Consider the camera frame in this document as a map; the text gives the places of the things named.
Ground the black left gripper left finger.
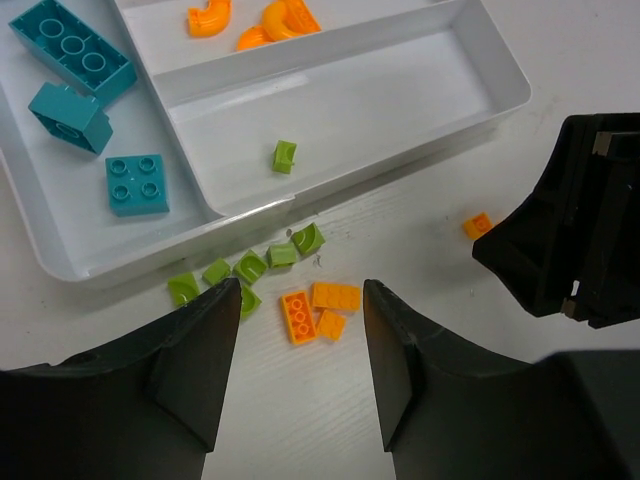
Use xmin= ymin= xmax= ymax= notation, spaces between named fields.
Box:
xmin=1 ymin=279 xmax=241 ymax=479

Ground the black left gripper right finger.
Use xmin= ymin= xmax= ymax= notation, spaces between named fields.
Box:
xmin=363 ymin=280 xmax=639 ymax=479

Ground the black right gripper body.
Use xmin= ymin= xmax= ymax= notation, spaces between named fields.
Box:
xmin=472 ymin=113 xmax=639 ymax=329

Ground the teal two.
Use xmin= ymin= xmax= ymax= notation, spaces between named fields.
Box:
xmin=105 ymin=154 xmax=170 ymax=217

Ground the small green lego single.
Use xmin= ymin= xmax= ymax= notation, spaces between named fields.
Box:
xmin=272 ymin=140 xmax=297 ymax=174

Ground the teal lego small brick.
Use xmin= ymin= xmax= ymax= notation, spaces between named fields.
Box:
xmin=28 ymin=82 xmax=113 ymax=155

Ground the orange arch lego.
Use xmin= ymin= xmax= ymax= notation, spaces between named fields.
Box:
xmin=261 ymin=0 xmax=322 ymax=41

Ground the orange curved lego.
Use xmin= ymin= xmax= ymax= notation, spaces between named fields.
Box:
xmin=187 ymin=0 xmax=232 ymax=38
xmin=236 ymin=25 xmax=274 ymax=51

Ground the small green curved lego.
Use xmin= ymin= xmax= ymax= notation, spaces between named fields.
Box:
xmin=233 ymin=249 xmax=269 ymax=285
xmin=167 ymin=272 xmax=200 ymax=308
xmin=202 ymin=258 xmax=231 ymax=287
xmin=267 ymin=242 xmax=298 ymax=268
xmin=291 ymin=222 xmax=326 ymax=256

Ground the orange small square lego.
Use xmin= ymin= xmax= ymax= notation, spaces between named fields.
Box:
xmin=316 ymin=309 xmax=347 ymax=342

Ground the green lego row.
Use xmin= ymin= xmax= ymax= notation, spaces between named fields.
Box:
xmin=240 ymin=284 xmax=262 ymax=320

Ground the orange flat lego plate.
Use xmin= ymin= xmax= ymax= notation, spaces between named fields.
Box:
xmin=311 ymin=282 xmax=361 ymax=312

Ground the orange flat lego brick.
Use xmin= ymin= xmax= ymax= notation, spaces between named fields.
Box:
xmin=281 ymin=291 xmax=318 ymax=346

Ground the white divided sorting tray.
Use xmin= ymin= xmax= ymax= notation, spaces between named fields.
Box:
xmin=1 ymin=1 xmax=531 ymax=285

